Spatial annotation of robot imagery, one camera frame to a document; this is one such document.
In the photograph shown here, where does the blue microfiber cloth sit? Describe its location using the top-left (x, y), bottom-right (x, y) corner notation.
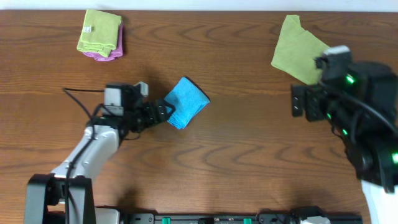
top-left (164, 77), bottom-right (210, 129)

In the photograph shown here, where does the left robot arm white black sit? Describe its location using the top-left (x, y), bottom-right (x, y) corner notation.
top-left (24, 82), bottom-right (175, 223)

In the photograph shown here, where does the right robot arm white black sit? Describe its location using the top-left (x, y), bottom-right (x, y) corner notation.
top-left (291, 45), bottom-right (397, 223)

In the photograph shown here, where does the green cloth unfolded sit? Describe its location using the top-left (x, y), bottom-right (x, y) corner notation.
top-left (271, 15), bottom-right (329, 85)

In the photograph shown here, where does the pink folded cloth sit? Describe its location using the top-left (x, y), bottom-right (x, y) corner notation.
top-left (83, 22), bottom-right (124, 62)

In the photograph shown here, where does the green folded cloth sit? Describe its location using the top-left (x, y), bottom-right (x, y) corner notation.
top-left (76, 9), bottom-right (122, 57)

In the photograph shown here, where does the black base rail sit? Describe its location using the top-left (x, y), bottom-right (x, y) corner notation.
top-left (119, 206), bottom-right (363, 224)

